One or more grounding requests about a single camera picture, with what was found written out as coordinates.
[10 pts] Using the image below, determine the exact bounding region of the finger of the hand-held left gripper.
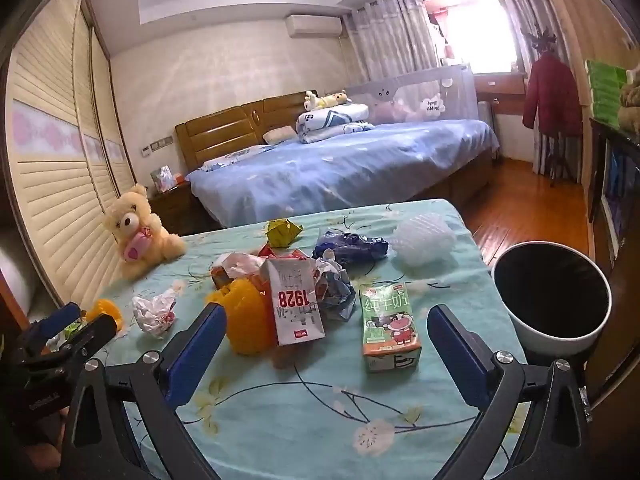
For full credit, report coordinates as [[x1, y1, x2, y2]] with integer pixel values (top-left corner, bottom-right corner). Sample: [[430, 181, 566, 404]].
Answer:
[[47, 315, 120, 376], [20, 302, 83, 356]]

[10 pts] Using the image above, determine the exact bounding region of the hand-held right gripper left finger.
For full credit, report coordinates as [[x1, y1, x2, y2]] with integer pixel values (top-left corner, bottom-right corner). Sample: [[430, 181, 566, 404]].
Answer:
[[60, 302, 228, 480]]

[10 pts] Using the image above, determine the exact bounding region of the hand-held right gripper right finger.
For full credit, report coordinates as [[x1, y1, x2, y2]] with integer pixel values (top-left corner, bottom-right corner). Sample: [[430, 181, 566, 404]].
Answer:
[[426, 304, 591, 480]]

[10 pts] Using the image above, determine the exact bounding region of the white paper wrapper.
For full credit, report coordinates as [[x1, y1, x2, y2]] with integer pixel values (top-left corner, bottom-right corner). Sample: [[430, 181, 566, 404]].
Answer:
[[131, 282, 179, 336]]

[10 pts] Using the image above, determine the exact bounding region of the green milk carton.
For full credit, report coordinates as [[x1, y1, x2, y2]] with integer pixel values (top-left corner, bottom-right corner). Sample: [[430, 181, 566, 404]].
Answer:
[[359, 282, 423, 373]]

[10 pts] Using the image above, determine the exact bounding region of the white waste bin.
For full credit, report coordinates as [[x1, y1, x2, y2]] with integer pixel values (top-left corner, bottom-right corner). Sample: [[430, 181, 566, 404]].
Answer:
[[491, 241, 612, 358]]

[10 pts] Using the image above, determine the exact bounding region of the orange clear snack bag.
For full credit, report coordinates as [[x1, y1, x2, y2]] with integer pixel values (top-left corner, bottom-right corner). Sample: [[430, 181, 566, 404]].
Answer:
[[210, 252, 271, 291]]

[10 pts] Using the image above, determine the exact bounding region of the white milk carton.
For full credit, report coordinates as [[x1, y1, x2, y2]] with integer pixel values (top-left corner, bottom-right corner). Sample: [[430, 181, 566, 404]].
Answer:
[[260, 257, 326, 347]]

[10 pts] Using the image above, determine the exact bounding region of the white foam fruit net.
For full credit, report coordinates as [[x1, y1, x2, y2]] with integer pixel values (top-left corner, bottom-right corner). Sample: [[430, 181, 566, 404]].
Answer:
[[391, 215, 457, 267]]

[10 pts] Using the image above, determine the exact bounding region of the blue silver wrapper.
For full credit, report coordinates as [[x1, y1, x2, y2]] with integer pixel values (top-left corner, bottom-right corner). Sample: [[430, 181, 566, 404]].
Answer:
[[312, 249, 357, 322]]

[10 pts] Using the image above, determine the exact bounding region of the blue snack wrapper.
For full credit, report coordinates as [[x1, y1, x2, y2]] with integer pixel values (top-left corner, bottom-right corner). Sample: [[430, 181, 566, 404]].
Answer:
[[312, 230, 390, 263]]

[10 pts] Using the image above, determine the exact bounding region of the yellow-green wrapper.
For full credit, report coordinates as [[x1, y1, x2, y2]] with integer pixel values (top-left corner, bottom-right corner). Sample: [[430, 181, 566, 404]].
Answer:
[[264, 219, 304, 250]]

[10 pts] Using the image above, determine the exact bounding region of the small yellow foam net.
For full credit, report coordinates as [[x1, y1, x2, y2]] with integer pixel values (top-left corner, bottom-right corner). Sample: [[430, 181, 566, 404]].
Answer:
[[85, 299, 124, 333]]

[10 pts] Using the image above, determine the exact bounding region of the cream teddy bear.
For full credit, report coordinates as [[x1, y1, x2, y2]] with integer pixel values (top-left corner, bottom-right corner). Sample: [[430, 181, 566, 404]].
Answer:
[[102, 184, 187, 282]]

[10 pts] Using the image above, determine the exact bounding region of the teal floral tablecloth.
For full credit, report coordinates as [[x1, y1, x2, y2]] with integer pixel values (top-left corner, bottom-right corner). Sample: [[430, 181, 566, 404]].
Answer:
[[65, 199, 531, 480]]

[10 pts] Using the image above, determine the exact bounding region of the wooden nightstand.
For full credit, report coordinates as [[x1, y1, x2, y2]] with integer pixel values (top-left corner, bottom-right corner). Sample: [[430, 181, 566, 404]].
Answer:
[[149, 180, 211, 236]]

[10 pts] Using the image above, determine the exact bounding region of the cream louvred wardrobe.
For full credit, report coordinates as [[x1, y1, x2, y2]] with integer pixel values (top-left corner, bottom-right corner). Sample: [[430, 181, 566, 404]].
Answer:
[[0, 0, 138, 311]]

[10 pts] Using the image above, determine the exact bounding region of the white blue cartoon pillow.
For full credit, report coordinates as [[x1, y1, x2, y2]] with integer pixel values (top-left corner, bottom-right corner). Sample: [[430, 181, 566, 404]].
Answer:
[[200, 145, 273, 171]]

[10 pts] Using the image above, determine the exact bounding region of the blue floral bed sheet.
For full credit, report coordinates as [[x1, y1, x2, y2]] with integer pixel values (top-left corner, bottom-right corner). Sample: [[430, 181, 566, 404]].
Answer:
[[186, 119, 501, 228]]

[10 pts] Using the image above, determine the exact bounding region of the wooden bed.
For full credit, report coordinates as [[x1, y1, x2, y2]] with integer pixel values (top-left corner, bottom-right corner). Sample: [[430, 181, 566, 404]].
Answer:
[[174, 92, 501, 231]]

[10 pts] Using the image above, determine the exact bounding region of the television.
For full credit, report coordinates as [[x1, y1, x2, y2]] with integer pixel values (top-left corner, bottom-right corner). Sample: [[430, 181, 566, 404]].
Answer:
[[600, 140, 640, 251]]

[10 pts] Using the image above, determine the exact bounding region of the black cabinet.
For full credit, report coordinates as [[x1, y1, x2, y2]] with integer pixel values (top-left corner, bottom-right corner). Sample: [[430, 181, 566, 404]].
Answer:
[[587, 117, 640, 411]]

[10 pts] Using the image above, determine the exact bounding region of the pink plush toy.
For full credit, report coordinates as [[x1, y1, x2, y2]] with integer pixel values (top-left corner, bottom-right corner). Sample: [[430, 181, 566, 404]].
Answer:
[[372, 102, 421, 123]]

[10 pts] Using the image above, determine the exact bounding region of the grey mesh bed guard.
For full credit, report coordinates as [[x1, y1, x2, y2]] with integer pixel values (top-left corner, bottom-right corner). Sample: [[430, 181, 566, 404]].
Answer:
[[345, 64, 478, 126]]

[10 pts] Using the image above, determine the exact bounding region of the folded white blue blanket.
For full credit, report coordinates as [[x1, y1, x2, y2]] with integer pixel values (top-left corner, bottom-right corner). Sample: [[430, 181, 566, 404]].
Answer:
[[296, 102, 373, 145]]

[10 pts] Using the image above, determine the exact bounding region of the wooden window desk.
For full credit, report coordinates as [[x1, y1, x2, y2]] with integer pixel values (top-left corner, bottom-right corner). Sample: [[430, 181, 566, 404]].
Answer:
[[475, 74, 528, 103]]

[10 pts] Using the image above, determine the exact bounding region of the dark red jacket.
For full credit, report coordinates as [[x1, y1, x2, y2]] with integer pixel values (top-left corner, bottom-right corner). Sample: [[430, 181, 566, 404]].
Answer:
[[522, 54, 581, 136]]

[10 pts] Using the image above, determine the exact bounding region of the yellow plush dog toy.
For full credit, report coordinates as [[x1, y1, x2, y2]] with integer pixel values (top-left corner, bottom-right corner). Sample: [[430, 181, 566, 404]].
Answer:
[[303, 90, 349, 111]]

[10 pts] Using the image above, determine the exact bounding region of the stack of green packets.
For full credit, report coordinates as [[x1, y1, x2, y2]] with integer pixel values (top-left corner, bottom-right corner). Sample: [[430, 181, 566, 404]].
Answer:
[[585, 60, 628, 126]]

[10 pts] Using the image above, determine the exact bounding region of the brown plush toy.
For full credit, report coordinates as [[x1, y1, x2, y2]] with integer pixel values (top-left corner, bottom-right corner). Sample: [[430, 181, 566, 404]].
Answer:
[[617, 82, 640, 131]]

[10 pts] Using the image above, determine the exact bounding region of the wooden coat rack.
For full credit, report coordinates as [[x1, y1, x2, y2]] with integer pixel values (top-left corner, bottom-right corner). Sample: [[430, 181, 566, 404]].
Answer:
[[520, 25, 576, 188]]

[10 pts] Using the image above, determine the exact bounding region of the window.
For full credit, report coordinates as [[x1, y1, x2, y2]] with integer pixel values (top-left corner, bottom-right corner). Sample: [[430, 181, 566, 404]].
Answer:
[[420, 0, 526, 76]]

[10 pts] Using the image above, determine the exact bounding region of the white air conditioner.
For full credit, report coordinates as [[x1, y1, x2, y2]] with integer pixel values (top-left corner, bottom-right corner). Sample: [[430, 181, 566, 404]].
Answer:
[[285, 14, 343, 38]]

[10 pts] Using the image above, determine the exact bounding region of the tall wooden cabinet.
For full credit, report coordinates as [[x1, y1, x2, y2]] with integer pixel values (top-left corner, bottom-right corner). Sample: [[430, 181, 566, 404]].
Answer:
[[532, 0, 640, 111]]

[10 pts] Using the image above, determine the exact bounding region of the wall switch panel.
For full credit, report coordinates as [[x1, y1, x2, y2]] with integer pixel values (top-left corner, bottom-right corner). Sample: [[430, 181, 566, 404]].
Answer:
[[141, 136, 173, 157]]

